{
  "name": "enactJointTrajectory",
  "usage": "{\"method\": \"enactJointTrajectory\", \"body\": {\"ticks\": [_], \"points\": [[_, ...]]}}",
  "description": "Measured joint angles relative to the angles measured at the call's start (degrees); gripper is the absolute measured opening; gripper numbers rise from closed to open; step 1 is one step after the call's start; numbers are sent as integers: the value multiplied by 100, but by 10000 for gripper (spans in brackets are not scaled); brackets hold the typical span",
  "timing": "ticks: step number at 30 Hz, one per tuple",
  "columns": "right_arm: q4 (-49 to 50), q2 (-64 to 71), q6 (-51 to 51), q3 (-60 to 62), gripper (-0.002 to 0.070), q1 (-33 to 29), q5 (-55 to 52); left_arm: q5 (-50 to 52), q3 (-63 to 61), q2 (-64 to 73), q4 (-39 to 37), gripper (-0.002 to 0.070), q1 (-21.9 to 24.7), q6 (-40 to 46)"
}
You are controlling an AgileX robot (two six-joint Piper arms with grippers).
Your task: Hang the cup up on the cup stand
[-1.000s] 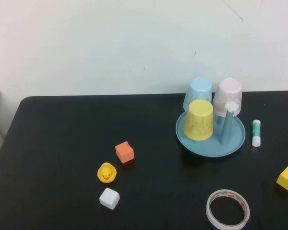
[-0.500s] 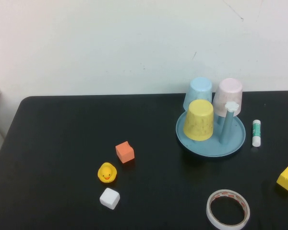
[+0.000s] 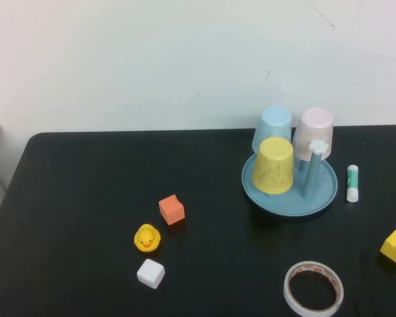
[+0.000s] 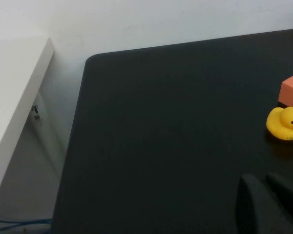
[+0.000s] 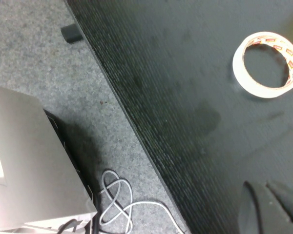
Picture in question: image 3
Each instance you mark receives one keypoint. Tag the white tape roll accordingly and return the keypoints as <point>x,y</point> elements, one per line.
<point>288,294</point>

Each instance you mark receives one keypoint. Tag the pink plastic cup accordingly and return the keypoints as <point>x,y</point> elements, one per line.
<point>315,127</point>

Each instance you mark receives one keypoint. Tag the white green glue stick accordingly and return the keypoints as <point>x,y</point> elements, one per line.
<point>353,185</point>

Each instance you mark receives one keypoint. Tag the white foam cube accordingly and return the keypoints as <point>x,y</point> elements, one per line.
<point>150,273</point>

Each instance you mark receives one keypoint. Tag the light blue plastic cup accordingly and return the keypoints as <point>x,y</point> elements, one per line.
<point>275,120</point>

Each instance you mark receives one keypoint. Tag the orange foam cube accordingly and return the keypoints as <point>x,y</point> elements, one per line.
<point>171,211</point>

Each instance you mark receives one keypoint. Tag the yellow plastic cup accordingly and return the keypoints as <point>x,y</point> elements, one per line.
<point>274,168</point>

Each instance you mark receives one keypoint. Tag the yellow foam cube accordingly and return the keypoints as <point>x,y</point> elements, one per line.
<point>395,246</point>

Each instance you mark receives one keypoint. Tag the blue cup stand with posts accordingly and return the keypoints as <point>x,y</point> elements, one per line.
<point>313,201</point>

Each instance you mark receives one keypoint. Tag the yellow rubber duck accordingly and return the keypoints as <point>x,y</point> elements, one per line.
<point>146,239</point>

